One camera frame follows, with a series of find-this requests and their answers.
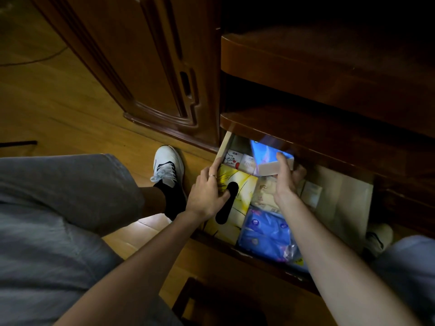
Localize yellow tissue box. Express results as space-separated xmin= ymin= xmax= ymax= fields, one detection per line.
xmin=203 ymin=163 xmax=259 ymax=247

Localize dark wooden stool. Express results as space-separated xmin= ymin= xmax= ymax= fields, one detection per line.
xmin=171 ymin=277 xmax=269 ymax=326

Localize pale yellow soft pack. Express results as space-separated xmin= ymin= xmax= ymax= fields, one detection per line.
xmin=251 ymin=175 xmax=285 ymax=215

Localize person's left hand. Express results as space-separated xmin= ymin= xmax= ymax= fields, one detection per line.
xmin=185 ymin=158 xmax=232 ymax=222

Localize white black left shoe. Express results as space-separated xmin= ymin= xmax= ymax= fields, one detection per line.
xmin=150 ymin=145 xmax=188 ymax=222

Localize large light blue wet wipes pack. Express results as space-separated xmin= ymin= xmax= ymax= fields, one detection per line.
xmin=289 ymin=253 xmax=309 ymax=273

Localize person's left forearm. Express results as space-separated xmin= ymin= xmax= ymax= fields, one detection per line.
xmin=54 ymin=212 xmax=204 ymax=326

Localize light wooden drawer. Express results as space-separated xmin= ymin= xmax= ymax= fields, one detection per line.
xmin=192 ymin=130 xmax=374 ymax=296

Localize person's right hand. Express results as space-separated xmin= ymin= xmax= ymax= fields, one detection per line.
xmin=273 ymin=152 xmax=307 ymax=208

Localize white black shoe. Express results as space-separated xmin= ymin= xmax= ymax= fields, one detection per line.
xmin=364 ymin=223 xmax=394 ymax=259
xmin=150 ymin=145 xmax=188 ymax=222

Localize printed white pocket tissue pack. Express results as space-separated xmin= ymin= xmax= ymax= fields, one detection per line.
xmin=222 ymin=149 xmax=244 ymax=169

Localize dark wooden cabinet door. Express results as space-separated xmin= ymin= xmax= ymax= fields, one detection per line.
xmin=29 ymin=0 xmax=222 ymax=154

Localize person's right forearm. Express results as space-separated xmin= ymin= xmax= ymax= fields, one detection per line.
xmin=278 ymin=197 xmax=422 ymax=326

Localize white black right shoe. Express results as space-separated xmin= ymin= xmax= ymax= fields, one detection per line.
xmin=364 ymin=223 xmax=394 ymax=259

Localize gray trousers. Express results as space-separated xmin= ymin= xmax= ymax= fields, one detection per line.
xmin=0 ymin=153 xmax=435 ymax=326

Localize thin dark floor cable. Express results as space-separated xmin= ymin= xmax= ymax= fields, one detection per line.
xmin=0 ymin=46 xmax=68 ymax=67

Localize blue white-ended tissue pack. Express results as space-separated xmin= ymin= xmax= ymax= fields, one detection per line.
xmin=250 ymin=139 xmax=295 ymax=177

